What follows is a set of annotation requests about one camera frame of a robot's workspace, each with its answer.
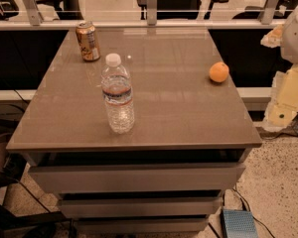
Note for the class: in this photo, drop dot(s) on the orange soda can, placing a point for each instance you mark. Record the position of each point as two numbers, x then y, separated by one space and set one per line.
87 41

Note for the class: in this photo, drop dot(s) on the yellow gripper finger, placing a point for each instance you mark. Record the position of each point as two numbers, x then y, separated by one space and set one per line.
273 38
283 106

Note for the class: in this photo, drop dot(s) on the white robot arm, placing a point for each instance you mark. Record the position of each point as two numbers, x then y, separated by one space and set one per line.
289 51

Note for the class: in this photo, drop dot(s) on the orange fruit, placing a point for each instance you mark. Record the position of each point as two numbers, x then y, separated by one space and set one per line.
219 72

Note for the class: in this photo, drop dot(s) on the clear plastic water bottle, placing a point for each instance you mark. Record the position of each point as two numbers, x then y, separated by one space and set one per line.
117 94

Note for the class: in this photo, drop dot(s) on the grey drawer cabinet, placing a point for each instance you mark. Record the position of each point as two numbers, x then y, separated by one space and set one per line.
168 173

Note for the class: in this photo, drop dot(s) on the black office chair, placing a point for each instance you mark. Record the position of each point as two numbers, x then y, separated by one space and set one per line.
178 9

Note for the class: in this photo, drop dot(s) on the metal partition post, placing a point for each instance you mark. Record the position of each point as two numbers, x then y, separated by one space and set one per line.
151 12

